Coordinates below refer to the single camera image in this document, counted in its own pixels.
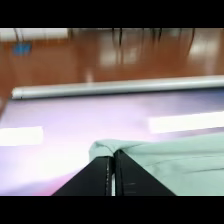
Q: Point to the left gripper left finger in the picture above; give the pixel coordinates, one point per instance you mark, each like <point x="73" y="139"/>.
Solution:
<point x="91" y="180"/>

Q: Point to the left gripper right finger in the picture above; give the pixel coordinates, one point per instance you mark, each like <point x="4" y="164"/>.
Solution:
<point x="136" y="181"/>

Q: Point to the silver frame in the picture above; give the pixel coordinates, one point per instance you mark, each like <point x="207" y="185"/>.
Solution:
<point x="116" y="87"/>

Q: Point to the pale green shirt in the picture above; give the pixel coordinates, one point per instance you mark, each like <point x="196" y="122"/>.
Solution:
<point x="180" y="163"/>

